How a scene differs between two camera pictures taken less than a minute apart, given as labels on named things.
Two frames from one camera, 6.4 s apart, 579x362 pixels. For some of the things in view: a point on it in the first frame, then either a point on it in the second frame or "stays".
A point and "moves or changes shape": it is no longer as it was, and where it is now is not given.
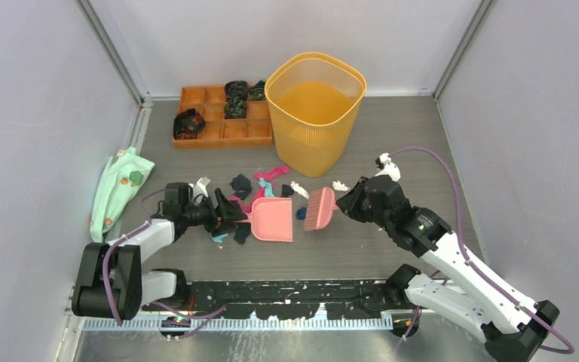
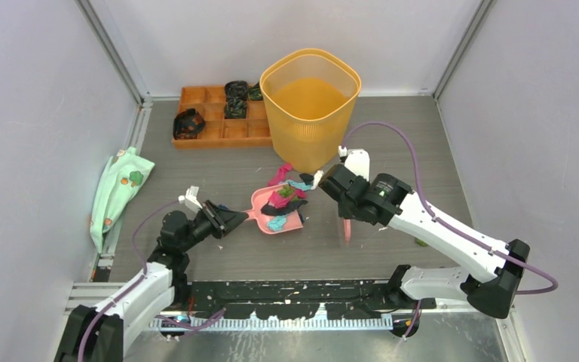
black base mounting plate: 293,299 stays
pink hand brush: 320,209 → 347,229
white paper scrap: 299,189 → 317,176
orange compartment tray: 254,130 stays
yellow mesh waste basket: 314,99 stays
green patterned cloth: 124,173 stays
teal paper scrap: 268,192 → 277,223
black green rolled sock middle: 236,105 stays
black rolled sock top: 236,89 stays
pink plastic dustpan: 271,219 moves or changes shape
